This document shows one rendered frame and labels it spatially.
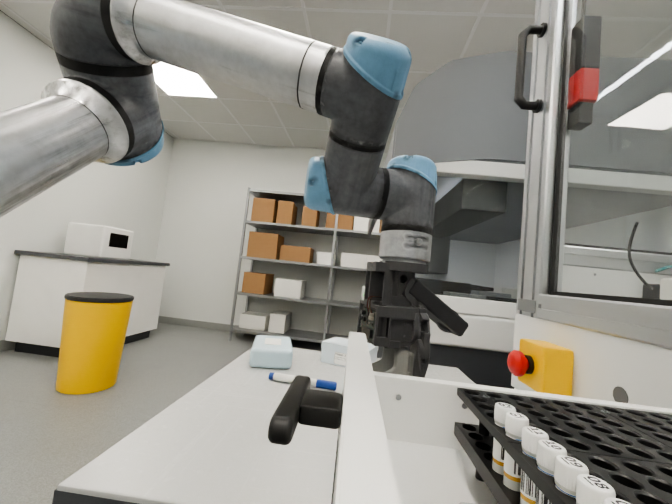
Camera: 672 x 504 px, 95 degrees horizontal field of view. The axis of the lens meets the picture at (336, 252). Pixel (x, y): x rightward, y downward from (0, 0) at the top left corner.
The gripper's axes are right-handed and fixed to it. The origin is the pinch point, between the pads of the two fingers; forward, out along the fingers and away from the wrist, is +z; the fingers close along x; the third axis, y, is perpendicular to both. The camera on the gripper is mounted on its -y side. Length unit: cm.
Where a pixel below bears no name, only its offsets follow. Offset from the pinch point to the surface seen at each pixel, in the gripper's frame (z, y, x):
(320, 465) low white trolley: 5.3, 13.0, 4.9
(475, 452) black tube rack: -5.8, 6.4, 22.3
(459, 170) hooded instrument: -55, -37, -44
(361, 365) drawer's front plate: -11.5, 15.6, 22.0
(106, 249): -18, 168, -311
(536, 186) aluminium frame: -38.5, -28.1, -6.5
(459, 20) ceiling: -199, -92, -135
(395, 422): -4.0, 8.6, 14.1
